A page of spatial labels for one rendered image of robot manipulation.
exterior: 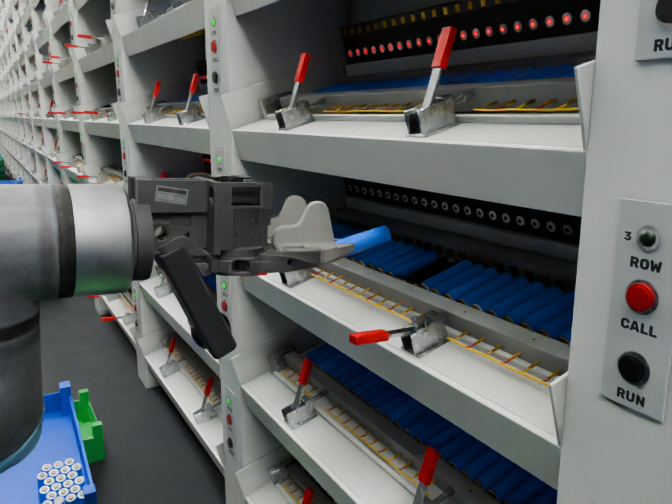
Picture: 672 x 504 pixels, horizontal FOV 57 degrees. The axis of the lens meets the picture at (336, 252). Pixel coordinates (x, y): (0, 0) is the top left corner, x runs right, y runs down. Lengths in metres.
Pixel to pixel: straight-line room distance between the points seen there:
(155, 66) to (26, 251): 1.16
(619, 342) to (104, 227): 0.36
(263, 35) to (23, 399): 0.60
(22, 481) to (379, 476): 0.78
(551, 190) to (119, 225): 0.31
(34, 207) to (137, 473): 0.95
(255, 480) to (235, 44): 0.68
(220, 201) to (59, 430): 0.97
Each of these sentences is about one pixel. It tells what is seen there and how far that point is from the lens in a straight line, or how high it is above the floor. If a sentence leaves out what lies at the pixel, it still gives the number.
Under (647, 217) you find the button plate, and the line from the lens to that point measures 0.38.
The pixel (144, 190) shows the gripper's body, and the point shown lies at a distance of 0.52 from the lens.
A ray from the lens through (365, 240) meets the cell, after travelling 0.62.
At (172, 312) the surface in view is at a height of 0.29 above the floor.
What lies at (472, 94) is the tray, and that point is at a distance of 0.57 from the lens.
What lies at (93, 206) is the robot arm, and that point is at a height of 0.64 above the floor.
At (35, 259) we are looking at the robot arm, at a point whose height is 0.61.
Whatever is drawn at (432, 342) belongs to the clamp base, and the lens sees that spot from 0.58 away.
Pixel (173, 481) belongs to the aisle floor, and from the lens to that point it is 1.34.
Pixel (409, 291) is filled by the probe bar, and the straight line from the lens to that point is 0.64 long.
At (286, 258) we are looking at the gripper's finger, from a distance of 0.54.
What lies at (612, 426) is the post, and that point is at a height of 0.52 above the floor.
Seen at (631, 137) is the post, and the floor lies 0.69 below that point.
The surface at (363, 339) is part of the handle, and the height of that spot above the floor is 0.52.
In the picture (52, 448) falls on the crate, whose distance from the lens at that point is 1.39.
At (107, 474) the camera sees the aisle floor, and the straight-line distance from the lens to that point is 1.39.
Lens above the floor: 0.71
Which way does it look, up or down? 13 degrees down
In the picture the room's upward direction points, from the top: straight up
